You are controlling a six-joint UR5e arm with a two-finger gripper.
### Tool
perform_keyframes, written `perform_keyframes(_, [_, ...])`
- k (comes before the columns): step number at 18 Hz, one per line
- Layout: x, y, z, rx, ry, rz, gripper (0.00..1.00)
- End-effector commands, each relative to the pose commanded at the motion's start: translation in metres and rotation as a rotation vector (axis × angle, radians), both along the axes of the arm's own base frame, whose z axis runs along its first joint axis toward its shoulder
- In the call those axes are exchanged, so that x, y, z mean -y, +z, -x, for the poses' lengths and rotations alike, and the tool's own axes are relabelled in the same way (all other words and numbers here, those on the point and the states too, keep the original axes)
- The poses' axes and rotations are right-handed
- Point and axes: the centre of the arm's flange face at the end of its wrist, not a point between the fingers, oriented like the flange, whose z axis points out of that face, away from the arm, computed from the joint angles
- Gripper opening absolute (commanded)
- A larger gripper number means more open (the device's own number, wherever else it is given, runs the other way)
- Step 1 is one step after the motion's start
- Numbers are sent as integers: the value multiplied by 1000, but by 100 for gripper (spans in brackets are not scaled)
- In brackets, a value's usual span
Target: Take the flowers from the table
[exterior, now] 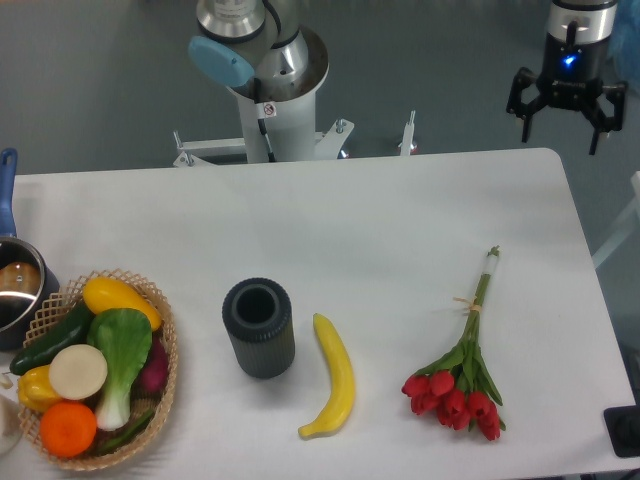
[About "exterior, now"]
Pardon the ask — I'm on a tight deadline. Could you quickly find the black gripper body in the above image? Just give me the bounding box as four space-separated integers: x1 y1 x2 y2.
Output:
538 33 609 109

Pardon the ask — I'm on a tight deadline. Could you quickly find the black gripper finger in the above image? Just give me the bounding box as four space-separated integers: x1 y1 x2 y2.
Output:
505 66 551 144
582 80 629 156

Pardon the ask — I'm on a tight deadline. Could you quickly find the red tulip bouquet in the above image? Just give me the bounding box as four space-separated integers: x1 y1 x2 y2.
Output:
401 246 506 441

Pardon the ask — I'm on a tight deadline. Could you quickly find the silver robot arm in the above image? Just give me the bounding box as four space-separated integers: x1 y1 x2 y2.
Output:
188 1 627 163

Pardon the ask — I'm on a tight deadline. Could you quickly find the blue mesh bag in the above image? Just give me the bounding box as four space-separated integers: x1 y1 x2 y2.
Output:
608 0 640 94

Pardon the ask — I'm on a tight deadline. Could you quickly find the black device at edge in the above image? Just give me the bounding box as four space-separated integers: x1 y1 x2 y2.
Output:
603 405 639 458

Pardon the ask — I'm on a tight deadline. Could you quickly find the dark grey ribbed vase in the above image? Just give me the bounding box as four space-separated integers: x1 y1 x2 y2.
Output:
222 277 295 379

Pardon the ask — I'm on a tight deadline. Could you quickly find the yellow banana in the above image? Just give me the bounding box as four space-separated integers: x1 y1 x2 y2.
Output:
298 313 356 440

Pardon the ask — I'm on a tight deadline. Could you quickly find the purple sweet potato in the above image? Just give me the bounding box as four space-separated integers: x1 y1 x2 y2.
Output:
137 337 169 394

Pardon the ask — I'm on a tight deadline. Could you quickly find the yellow squash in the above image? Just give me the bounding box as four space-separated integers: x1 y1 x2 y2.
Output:
82 277 162 331

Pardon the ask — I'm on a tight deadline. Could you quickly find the green bok choy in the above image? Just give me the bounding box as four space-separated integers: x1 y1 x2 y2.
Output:
87 308 152 431

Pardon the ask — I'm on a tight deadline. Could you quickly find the dark green cucumber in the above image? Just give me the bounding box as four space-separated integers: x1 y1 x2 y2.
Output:
9 301 95 376

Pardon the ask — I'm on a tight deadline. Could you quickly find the green chilli pepper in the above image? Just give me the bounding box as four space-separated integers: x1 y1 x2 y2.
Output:
94 409 155 456

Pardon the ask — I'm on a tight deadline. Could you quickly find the woven wicker basket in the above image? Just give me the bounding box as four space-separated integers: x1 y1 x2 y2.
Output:
19 269 178 472

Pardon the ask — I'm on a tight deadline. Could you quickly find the white round radish slice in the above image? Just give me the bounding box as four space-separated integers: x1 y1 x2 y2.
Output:
49 344 108 400

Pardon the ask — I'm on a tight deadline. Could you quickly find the orange fruit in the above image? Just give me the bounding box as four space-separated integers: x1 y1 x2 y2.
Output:
39 401 97 458

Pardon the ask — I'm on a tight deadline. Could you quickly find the yellow bell pepper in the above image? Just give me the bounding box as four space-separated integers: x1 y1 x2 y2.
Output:
18 365 63 413

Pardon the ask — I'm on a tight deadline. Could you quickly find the garlic clove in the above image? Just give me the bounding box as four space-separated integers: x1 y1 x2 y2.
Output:
0 373 13 390

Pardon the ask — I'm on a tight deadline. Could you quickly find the white round object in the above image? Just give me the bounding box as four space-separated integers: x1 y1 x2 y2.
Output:
0 396 22 455

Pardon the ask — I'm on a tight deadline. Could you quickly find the white frame at right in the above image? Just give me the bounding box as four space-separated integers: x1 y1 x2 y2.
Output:
592 171 639 269

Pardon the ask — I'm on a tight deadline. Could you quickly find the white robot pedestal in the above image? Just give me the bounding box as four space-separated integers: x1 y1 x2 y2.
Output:
173 26 355 167

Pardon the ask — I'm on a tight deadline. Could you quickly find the blue handled saucepan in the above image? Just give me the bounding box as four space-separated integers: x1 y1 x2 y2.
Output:
1 148 59 352

